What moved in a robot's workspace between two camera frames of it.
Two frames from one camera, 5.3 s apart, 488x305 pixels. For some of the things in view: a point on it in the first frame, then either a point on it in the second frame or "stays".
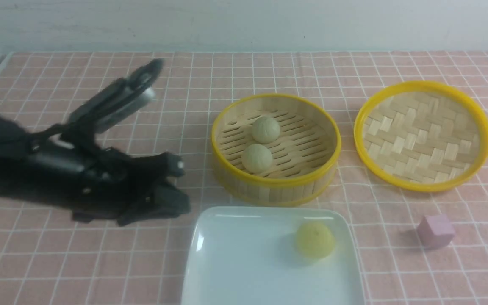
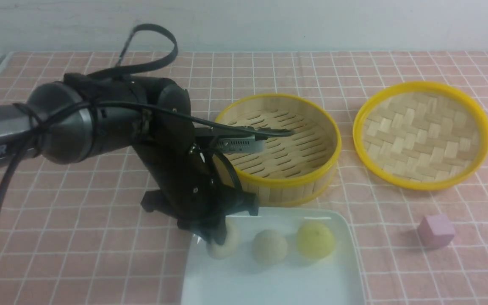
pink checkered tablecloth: [26, 253] stays
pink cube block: [436, 231] stays
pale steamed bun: [256, 158] → [269, 247]
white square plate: [247, 255] stays
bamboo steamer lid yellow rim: [425, 136] stays
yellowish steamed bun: [314, 239] stays
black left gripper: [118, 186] → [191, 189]
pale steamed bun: [266, 130] → [231, 245]
